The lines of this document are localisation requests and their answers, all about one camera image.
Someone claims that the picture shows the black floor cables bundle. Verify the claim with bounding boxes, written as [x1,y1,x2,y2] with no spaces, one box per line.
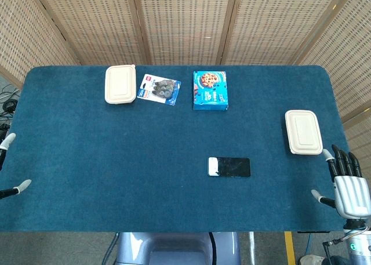
[0,83,21,119]

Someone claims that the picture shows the blue-grey robot torso base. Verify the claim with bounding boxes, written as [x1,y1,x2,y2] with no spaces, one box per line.
[114,231,242,265]

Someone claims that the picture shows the blue cookie box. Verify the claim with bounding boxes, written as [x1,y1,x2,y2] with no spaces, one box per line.
[192,70,230,112]

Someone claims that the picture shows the smartphone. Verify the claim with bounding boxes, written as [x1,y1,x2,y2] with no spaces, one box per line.
[207,157,251,178]

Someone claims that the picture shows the woven bamboo folding screen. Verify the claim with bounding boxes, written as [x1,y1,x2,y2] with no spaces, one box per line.
[0,0,371,204]

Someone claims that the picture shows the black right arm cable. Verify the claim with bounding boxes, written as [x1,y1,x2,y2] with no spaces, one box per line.
[322,226,371,265]

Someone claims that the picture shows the black torso cable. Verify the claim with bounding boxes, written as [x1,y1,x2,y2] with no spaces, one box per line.
[208,232,217,265]

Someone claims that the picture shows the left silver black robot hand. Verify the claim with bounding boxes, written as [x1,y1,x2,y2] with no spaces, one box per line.
[0,132,32,201]

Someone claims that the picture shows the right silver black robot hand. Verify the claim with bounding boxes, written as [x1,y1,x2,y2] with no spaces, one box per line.
[311,144,371,220]

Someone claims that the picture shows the white shoe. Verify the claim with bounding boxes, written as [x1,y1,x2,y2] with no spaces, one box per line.
[299,254,326,265]

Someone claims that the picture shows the blue felt table cover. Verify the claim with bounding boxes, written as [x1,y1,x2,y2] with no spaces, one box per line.
[0,64,353,234]

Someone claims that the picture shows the correction tape blister pack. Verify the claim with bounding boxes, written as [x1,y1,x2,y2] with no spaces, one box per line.
[136,74,182,107]

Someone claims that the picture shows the beige lidded lunch box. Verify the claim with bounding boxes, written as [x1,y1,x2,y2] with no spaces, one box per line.
[284,109,324,156]
[104,64,137,105]

